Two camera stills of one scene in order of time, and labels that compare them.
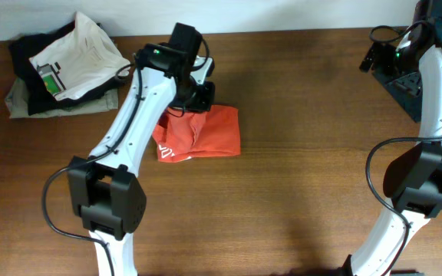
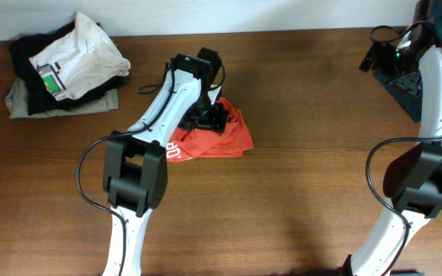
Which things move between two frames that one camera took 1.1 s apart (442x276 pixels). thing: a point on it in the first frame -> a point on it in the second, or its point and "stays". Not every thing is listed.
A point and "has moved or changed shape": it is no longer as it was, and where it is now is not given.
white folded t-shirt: x=79 y=61 stays
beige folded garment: x=17 y=105 stays
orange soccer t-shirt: x=196 y=134 has moved or changed shape
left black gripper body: x=192 y=95 -> x=209 y=115
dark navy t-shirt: x=405 y=87 stays
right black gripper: x=380 y=65 stays
